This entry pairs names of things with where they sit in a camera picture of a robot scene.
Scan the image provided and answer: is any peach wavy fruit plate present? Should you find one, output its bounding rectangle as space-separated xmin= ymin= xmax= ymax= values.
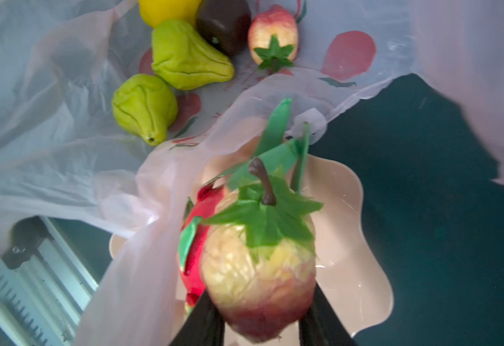
xmin=108 ymin=138 xmax=394 ymax=346

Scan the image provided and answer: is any green pear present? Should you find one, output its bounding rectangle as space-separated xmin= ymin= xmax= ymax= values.
xmin=152 ymin=19 xmax=235 ymax=91

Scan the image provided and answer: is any small strawberry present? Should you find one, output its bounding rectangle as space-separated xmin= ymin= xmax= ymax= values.
xmin=200 ymin=158 xmax=323 ymax=343

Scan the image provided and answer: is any dark purple plum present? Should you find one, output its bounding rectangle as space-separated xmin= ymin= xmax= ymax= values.
xmin=196 ymin=0 xmax=251 ymax=57

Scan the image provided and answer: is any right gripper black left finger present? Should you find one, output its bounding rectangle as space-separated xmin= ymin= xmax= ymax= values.
xmin=169 ymin=291 xmax=225 ymax=346

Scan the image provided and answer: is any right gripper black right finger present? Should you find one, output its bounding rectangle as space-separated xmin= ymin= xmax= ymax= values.
xmin=299 ymin=283 xmax=357 ymax=346

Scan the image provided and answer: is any white vent strip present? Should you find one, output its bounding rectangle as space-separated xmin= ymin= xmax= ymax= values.
xmin=0 ymin=216 xmax=98 ymax=345

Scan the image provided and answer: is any white handled fork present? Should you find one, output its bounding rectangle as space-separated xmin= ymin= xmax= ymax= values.
xmin=0 ymin=302 xmax=34 ymax=346

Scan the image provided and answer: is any green apple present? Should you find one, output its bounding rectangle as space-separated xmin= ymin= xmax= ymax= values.
xmin=112 ymin=74 xmax=178 ymax=146

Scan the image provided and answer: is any pink green dragon fruit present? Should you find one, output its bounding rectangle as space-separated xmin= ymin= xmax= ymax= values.
xmin=178 ymin=98 xmax=309 ymax=314

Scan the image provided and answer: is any pink plastic bag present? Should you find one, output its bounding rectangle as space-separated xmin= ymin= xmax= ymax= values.
xmin=0 ymin=1 xmax=504 ymax=345

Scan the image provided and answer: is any red apple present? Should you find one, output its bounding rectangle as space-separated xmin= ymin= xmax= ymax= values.
xmin=248 ymin=4 xmax=299 ymax=73

